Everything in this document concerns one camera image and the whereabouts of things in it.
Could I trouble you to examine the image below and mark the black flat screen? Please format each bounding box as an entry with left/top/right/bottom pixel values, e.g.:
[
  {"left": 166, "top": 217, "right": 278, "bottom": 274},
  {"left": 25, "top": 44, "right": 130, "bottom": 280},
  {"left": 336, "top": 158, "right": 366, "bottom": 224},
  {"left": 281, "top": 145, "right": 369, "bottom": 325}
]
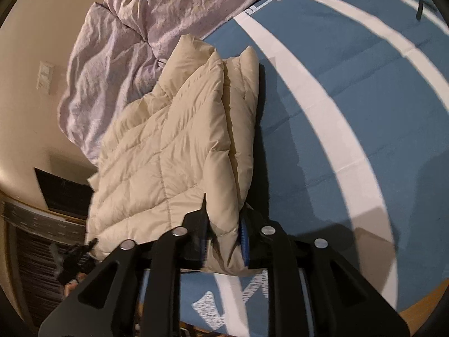
[{"left": 34, "top": 168, "right": 93, "bottom": 220}]

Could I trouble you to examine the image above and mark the dark shelf unit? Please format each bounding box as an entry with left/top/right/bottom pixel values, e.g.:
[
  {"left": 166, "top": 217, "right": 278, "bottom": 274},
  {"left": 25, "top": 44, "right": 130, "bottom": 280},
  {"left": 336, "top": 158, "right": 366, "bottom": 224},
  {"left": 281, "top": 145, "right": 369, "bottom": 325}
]
[{"left": 0, "top": 193, "right": 92, "bottom": 324}]

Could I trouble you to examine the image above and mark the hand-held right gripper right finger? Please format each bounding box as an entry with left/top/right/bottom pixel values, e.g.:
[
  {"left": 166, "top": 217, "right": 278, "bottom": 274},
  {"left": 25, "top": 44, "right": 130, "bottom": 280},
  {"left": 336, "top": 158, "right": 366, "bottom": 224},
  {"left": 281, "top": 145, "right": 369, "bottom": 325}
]
[{"left": 239, "top": 204, "right": 410, "bottom": 337}]

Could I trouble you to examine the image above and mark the blue white-striped bed sheet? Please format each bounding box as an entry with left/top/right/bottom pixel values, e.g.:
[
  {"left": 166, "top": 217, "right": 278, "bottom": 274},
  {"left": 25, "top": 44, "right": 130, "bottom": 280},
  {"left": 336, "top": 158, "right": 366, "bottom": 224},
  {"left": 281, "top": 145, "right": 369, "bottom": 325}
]
[{"left": 138, "top": 0, "right": 449, "bottom": 334}]

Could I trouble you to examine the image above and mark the lilac crumpled duvet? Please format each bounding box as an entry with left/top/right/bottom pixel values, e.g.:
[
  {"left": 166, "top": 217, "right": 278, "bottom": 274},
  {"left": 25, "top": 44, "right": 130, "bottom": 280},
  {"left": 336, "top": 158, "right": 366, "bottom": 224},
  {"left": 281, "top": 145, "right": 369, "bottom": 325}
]
[{"left": 58, "top": 0, "right": 299, "bottom": 165}]

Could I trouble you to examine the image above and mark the person's left hand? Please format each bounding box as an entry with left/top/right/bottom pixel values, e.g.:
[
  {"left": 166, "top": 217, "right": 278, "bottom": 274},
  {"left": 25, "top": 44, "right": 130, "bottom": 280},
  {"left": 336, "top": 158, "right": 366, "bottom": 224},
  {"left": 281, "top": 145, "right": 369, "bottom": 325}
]
[{"left": 62, "top": 272, "right": 89, "bottom": 296}]

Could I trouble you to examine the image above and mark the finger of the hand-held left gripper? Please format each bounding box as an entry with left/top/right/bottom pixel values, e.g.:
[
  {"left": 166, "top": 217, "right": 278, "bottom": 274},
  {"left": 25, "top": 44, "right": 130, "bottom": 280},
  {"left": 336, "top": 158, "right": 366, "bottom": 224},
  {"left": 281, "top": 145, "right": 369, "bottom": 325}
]
[{"left": 65, "top": 238, "right": 99, "bottom": 272}]

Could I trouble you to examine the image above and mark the beige puffer jacket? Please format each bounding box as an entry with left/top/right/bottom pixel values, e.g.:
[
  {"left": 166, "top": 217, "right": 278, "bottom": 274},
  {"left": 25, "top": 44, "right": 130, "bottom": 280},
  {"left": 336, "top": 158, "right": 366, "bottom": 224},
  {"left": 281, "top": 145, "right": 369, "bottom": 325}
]
[{"left": 85, "top": 35, "right": 267, "bottom": 275}]

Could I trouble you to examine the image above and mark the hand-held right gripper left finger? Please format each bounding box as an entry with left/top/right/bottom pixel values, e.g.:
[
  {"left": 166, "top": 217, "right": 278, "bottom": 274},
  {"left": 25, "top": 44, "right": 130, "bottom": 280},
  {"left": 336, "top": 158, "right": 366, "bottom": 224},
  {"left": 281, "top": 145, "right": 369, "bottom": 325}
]
[{"left": 38, "top": 193, "right": 213, "bottom": 337}]

